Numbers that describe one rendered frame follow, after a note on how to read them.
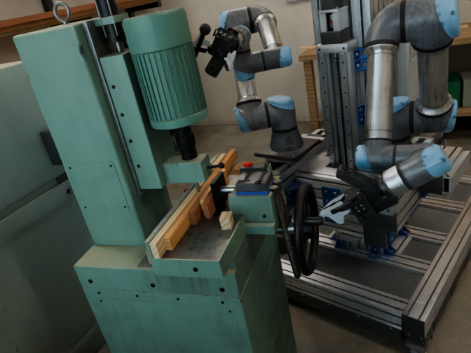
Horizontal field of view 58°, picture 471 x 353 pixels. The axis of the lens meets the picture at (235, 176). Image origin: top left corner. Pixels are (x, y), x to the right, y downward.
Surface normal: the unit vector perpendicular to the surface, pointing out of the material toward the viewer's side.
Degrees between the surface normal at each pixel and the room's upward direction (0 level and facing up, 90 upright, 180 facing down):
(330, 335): 0
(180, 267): 90
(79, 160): 90
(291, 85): 90
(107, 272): 90
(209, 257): 0
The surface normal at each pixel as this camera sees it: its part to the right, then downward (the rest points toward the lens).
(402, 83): -0.63, 0.43
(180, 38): 0.71, 0.17
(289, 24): -0.42, 0.45
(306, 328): -0.18, -0.89
